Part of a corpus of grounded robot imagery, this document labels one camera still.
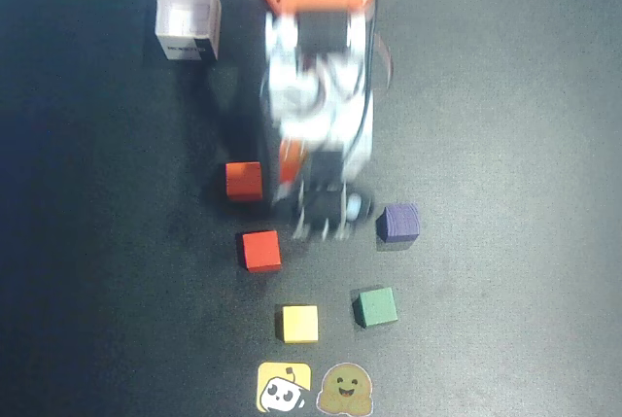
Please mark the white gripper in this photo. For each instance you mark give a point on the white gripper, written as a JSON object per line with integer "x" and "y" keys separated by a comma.
{"x": 325, "y": 209}

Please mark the yellow cube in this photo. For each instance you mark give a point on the yellow cube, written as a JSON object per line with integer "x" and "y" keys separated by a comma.
{"x": 300, "y": 323}

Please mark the white and orange robot arm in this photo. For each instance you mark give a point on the white and orange robot arm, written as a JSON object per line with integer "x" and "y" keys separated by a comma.
{"x": 316, "y": 72}

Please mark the orange cube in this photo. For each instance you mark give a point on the orange cube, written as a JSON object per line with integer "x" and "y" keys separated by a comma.
{"x": 244, "y": 181}

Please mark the red cube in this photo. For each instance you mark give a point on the red cube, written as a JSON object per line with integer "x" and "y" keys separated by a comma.
{"x": 261, "y": 251}

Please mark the purple cube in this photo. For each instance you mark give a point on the purple cube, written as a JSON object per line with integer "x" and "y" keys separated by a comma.
{"x": 399, "y": 222}

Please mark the green cube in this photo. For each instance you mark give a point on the green cube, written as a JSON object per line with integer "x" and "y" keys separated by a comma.
{"x": 376, "y": 307}

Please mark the white open cardboard box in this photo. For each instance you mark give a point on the white open cardboard box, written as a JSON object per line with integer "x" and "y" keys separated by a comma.
{"x": 187, "y": 18}

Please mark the black felt mat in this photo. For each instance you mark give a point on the black felt mat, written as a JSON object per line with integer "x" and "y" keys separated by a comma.
{"x": 510, "y": 193}

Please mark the yellow square robot sticker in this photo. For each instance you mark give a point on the yellow square robot sticker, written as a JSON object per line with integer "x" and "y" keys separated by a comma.
{"x": 284, "y": 388}

